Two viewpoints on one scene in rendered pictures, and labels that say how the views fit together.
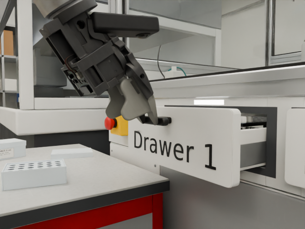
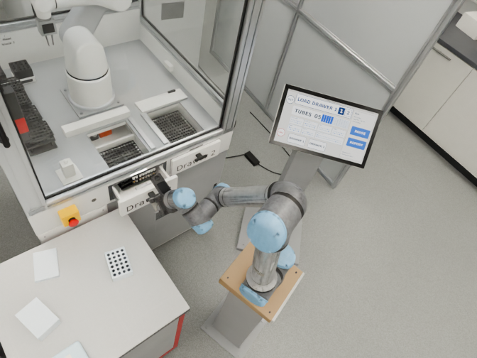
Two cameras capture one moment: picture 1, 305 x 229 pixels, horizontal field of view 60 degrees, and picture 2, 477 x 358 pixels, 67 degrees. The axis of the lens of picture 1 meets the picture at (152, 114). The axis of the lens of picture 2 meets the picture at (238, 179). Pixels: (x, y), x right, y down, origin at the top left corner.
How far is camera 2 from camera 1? 166 cm
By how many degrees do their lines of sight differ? 99
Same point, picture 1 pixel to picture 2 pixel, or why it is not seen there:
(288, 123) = (173, 164)
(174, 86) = (116, 176)
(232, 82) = (150, 162)
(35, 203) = (150, 254)
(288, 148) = (173, 169)
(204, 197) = not seen: hidden behind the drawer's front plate
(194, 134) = not seen: hidden behind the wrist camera
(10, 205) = (152, 262)
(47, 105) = not seen: outside the picture
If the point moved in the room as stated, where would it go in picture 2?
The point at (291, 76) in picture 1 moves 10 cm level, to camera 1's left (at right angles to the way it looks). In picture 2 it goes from (171, 153) to (170, 170)
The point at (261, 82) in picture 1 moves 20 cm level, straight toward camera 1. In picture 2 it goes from (160, 157) to (201, 172)
